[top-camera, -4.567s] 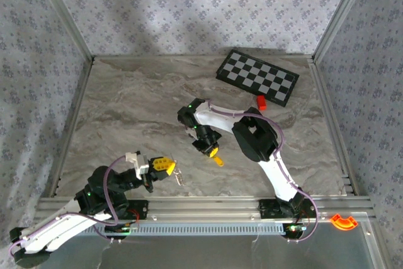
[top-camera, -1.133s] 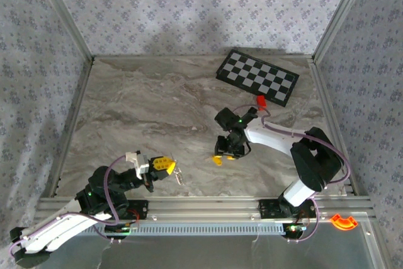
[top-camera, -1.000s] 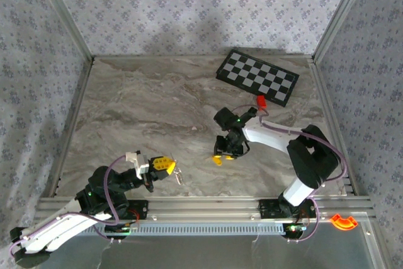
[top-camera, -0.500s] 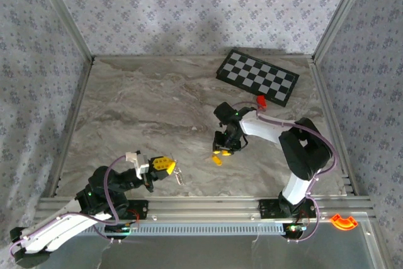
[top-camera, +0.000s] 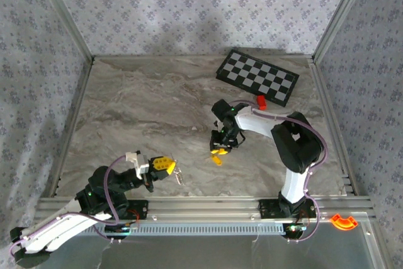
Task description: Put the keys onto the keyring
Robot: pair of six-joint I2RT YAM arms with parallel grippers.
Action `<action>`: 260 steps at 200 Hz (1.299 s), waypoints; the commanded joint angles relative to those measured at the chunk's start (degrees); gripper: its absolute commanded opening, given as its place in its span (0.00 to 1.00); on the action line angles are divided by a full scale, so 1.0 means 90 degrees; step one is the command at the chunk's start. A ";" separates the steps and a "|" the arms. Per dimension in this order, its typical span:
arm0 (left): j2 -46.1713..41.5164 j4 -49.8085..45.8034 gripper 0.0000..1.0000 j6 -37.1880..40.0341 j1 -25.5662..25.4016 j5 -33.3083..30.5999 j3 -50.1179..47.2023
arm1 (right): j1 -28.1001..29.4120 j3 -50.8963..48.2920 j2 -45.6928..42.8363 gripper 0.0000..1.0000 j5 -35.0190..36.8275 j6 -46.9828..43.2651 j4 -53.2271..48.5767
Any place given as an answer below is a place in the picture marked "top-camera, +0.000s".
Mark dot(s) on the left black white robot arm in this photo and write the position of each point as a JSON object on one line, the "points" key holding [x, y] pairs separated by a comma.
{"points": [[63, 231]]}

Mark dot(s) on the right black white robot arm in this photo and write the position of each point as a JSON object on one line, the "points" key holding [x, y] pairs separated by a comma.
{"points": [[296, 149]]}

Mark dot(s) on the red toy block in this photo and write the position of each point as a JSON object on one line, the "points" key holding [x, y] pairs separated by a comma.
{"points": [[261, 101]]}

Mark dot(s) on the black grey chessboard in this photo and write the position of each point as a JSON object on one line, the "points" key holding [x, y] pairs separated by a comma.
{"points": [[258, 75]]}

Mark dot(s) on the grey metal tray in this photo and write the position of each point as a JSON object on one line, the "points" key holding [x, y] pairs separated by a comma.
{"points": [[201, 253]]}

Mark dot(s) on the orange curved plastic piece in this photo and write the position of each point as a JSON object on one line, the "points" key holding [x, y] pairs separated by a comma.
{"points": [[343, 225]]}

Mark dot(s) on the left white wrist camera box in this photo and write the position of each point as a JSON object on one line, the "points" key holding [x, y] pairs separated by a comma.
{"points": [[138, 163]]}

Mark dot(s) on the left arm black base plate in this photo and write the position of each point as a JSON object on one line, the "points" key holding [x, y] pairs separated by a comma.
{"points": [[140, 209]]}

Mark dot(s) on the long aluminium mounting rail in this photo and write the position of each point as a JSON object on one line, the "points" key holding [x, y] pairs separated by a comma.
{"points": [[201, 207]]}

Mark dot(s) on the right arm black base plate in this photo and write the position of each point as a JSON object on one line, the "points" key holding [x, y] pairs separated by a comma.
{"points": [[267, 209]]}

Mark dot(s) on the aluminium table edge rail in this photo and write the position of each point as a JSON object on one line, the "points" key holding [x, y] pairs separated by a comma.
{"points": [[323, 92], [157, 56], [79, 92]]}

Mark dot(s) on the aluminium frame post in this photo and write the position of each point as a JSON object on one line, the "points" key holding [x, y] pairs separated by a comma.
{"points": [[342, 14]]}

